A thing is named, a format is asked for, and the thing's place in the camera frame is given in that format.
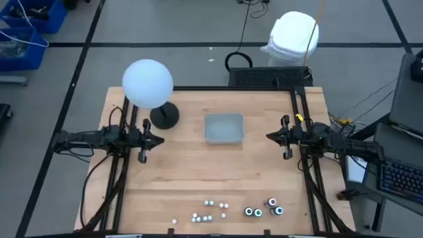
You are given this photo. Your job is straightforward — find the black perforated computer case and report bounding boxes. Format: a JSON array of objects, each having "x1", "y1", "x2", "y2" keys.
[{"x1": 227, "y1": 65, "x2": 314, "y2": 89}]

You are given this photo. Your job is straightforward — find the thin black cable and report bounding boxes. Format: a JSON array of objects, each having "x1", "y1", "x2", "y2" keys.
[{"x1": 249, "y1": 1, "x2": 269, "y2": 19}]

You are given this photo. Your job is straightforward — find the blue plastic storage bin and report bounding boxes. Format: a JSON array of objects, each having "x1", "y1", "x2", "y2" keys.
[
  {"x1": 0, "y1": 26, "x2": 49, "y2": 72},
  {"x1": 0, "y1": 0, "x2": 69, "y2": 34}
]

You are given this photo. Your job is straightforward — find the yellow hanging cable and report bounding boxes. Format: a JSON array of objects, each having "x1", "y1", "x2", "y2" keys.
[{"x1": 303, "y1": 0, "x2": 327, "y2": 66}]

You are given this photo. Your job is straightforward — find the thick black looped cable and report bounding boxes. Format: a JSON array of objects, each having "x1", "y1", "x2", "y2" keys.
[{"x1": 224, "y1": 0, "x2": 254, "y2": 72}]

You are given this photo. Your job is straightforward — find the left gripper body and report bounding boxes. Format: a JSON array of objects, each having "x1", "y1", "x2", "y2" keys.
[{"x1": 130, "y1": 118, "x2": 151, "y2": 163}]

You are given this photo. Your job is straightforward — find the grey plastic bin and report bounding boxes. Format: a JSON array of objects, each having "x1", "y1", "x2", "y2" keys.
[{"x1": 204, "y1": 112, "x2": 246, "y2": 145}]

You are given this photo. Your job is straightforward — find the black aluminium frame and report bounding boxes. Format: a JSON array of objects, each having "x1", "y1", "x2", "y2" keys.
[{"x1": 74, "y1": 85, "x2": 357, "y2": 238}]

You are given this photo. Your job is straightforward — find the white globe lamp black base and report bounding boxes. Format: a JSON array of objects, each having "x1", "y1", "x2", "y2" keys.
[{"x1": 121, "y1": 58, "x2": 180, "y2": 130}]

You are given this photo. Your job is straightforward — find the clear plastic bag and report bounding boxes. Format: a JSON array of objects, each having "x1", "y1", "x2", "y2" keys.
[{"x1": 0, "y1": 39, "x2": 29, "y2": 60}]

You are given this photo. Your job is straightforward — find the black parts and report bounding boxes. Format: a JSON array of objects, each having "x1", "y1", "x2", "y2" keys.
[{"x1": 8, "y1": 5, "x2": 50, "y2": 20}]

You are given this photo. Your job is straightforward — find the grey metal bar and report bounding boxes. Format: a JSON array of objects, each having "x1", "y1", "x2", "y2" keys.
[{"x1": 0, "y1": 75, "x2": 30, "y2": 87}]

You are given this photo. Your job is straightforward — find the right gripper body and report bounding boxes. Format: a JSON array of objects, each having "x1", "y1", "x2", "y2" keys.
[{"x1": 281, "y1": 114, "x2": 304, "y2": 161}]

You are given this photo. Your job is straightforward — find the backlit black keyboard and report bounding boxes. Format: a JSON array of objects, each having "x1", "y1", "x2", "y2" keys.
[{"x1": 378, "y1": 155, "x2": 423, "y2": 204}]

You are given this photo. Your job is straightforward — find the white cable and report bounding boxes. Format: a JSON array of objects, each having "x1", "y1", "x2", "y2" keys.
[{"x1": 0, "y1": 0, "x2": 50, "y2": 48}]

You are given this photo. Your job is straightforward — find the yellow plug cable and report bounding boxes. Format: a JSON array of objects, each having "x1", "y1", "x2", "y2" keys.
[{"x1": 328, "y1": 112, "x2": 356, "y2": 128}]

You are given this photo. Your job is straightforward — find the black clamp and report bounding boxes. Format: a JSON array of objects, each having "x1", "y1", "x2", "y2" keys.
[{"x1": 336, "y1": 188, "x2": 367, "y2": 202}]

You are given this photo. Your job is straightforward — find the grey desk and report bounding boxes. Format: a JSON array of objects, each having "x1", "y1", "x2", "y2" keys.
[
  {"x1": 389, "y1": 52, "x2": 423, "y2": 137},
  {"x1": 363, "y1": 122, "x2": 423, "y2": 218}
]

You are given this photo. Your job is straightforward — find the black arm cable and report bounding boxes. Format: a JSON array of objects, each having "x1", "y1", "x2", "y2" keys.
[{"x1": 80, "y1": 153, "x2": 112, "y2": 229}]

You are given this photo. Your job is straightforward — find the white trash can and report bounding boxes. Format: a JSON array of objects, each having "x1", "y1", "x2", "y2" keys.
[{"x1": 260, "y1": 11, "x2": 320, "y2": 68}]

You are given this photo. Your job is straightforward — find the black device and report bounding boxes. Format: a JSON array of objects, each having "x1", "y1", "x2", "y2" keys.
[{"x1": 410, "y1": 49, "x2": 423, "y2": 83}]

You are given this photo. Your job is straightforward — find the white paper sheet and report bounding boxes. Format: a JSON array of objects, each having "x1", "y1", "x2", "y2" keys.
[{"x1": 345, "y1": 154, "x2": 369, "y2": 184}]

